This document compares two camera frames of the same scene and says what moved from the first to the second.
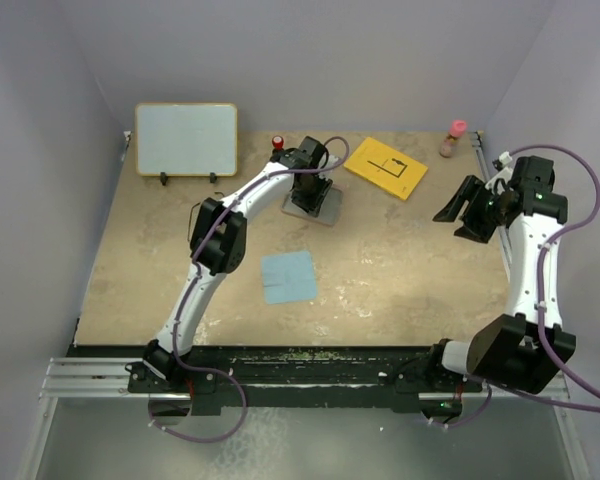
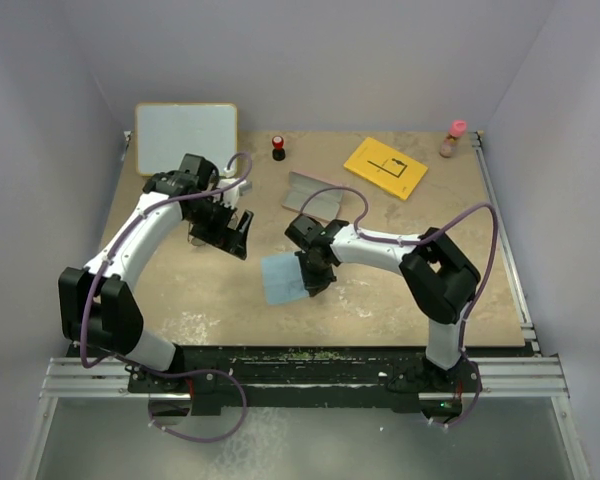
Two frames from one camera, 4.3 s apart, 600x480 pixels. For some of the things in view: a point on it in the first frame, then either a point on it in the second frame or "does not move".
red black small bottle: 277,143 does not move
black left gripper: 312,205 to 226,238
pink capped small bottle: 457,130 does not move
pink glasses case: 329,213 does not move
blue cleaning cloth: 289,277 does not move
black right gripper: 473,229 to 315,284
